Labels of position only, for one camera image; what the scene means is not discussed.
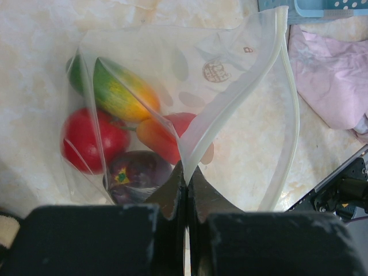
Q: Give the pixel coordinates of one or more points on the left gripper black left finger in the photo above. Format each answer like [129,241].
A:
[168,245]

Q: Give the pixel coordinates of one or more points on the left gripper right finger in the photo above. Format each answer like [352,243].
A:
[202,201]

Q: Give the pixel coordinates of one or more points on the dark brown toy fruit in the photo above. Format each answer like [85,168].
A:
[135,175]

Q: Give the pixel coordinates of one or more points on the red toy pepper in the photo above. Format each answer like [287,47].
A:
[157,138]

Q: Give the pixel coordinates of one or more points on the red toy apple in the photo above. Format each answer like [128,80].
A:
[87,148]

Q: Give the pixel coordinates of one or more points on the clear dotted zip bag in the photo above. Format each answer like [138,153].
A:
[238,82]

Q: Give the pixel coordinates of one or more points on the green orange toy mango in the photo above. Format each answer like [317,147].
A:
[122,93]

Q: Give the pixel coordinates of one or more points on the green toy fruit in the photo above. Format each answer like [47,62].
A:
[74,73]

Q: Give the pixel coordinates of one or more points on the pink cloth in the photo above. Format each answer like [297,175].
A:
[331,76]

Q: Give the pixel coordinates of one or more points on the blue plastic basket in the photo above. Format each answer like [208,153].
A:
[317,11]

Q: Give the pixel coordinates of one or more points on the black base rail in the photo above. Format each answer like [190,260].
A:
[343,192]

